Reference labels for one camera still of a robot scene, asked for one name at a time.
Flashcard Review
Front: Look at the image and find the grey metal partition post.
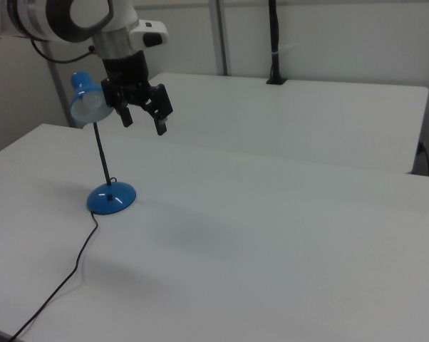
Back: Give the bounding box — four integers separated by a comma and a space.
207, 0, 234, 77
47, 59, 77, 128

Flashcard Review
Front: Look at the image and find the dark robot arm cable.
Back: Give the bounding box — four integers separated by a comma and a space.
29, 38, 96, 65

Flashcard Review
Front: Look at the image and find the black lamp power cable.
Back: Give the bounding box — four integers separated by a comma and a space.
10, 210, 99, 340

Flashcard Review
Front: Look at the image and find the black cable at table side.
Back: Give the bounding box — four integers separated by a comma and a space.
417, 141, 429, 176

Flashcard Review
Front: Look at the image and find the blue desk lamp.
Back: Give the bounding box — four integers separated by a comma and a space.
69, 71, 138, 216

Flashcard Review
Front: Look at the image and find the black clamped pole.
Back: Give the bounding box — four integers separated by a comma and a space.
266, 0, 289, 86

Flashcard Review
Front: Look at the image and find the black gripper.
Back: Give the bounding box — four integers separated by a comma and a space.
100, 51, 175, 136

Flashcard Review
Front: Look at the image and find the white cable tie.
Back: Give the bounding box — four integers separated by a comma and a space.
272, 43, 299, 56

